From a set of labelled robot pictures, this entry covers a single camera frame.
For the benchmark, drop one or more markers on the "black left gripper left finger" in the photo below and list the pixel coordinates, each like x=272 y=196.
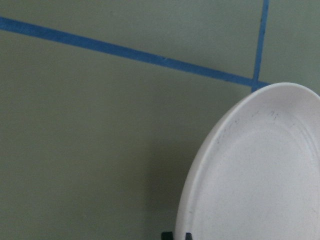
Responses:
x=167 y=235

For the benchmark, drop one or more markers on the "pink plate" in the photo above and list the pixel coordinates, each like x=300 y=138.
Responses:
x=257 y=174

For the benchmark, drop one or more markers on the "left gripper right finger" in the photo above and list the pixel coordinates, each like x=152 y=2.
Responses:
x=188 y=236

